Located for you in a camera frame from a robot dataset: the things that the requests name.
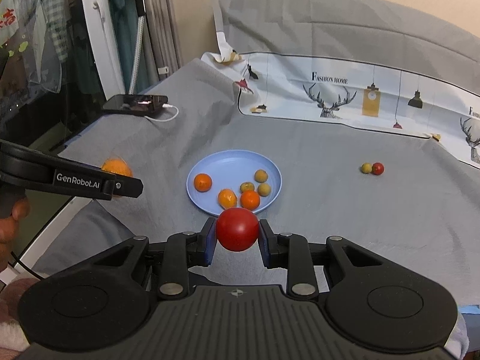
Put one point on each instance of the white printed bedding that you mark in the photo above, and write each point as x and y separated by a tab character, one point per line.
292	93

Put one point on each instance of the teal hanging cloth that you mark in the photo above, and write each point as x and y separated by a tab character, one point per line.
120	45

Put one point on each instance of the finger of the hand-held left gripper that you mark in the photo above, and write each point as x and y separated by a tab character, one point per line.
129	188

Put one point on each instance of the black smartphone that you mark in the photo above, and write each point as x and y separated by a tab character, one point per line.
131	104

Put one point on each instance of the pink white cloth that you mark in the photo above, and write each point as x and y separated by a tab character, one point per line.
15	307

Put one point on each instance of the white door frame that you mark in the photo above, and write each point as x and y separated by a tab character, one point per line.
99	45

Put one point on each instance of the blue plastic plate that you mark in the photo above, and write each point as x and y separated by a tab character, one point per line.
228	165

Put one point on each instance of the white bed frame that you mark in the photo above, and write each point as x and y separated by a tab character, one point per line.
56	231

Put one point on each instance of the grey bed sheet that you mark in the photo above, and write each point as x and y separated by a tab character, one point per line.
337	213

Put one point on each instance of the grey curtain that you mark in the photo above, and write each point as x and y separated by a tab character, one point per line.
165	26

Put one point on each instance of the colourful printed cloth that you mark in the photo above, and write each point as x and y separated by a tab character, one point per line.
7	11

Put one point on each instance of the orange mandarin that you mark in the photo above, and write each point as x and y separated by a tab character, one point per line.
116	167
227	198
203	182
250	199

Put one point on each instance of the small yellow-green fruit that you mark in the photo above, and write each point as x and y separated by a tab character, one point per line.
264	189
247	186
260	176
366	167

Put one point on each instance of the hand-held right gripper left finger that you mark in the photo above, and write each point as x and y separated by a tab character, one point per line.
208	240

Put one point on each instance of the person's left hand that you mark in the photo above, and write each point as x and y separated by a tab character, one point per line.
20	210

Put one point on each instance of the light blue fabric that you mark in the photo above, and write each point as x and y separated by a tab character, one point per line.
472	310

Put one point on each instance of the plaid shirt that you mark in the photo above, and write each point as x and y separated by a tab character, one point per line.
48	26

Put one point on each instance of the red tomato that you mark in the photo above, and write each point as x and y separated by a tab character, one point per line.
378	168
237	229

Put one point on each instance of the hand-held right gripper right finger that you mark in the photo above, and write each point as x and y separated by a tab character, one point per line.
264	243

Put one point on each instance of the standing garment steamer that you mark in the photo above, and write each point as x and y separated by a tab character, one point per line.
139	0

